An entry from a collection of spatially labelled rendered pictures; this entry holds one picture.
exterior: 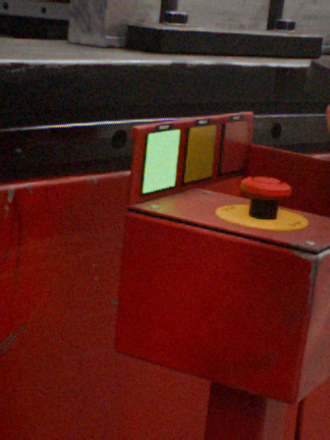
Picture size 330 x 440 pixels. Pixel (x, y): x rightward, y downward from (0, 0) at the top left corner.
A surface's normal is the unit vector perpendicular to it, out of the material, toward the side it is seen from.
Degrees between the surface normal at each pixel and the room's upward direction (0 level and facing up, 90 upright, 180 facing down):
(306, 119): 90
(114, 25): 90
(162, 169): 90
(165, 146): 90
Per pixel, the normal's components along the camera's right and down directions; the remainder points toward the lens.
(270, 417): 0.86, 0.20
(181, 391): 0.72, 0.23
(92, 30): -0.69, 0.11
